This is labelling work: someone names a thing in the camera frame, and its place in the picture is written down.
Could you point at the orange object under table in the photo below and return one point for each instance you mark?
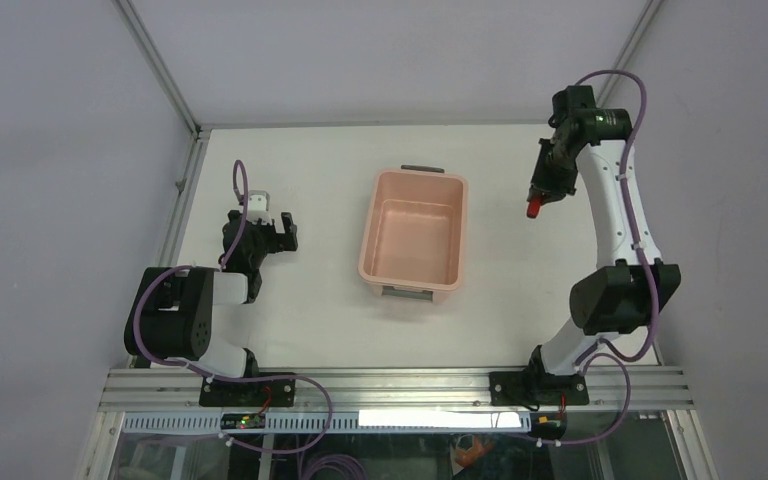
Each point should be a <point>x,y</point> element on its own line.
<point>467,449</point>

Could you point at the aluminium frame post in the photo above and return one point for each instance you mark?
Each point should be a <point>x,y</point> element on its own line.
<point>145,43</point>
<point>633,42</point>

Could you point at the white slotted cable duct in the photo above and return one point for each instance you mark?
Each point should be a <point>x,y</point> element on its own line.
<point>361,422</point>

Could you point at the aluminium left frame post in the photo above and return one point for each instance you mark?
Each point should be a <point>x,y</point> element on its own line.
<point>145,43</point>

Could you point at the pink plastic bin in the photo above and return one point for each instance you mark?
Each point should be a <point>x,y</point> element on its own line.
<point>414,238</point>

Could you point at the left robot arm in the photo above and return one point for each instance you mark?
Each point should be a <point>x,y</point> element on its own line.
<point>171,320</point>

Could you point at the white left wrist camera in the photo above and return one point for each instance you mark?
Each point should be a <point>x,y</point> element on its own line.
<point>258,208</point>

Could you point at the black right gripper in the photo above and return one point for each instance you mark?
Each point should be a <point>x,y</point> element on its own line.
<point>543,185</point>

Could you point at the red black screwdriver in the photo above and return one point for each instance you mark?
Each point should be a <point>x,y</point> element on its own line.
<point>534,205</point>

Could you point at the aluminium front rail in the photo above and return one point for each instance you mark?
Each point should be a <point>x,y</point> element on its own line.
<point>648,388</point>

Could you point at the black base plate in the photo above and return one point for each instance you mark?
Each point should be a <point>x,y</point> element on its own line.
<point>529,389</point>
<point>273,393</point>

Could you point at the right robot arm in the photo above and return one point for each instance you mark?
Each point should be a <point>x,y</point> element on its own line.
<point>631,282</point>

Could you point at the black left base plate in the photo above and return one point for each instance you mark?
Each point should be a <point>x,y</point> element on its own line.
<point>273,393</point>

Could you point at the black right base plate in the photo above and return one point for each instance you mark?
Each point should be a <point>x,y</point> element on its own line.
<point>529,389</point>

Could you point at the aluminium right frame post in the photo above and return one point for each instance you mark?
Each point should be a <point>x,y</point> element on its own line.
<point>633,42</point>

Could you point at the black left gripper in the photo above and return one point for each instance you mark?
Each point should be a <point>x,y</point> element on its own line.
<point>279,242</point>

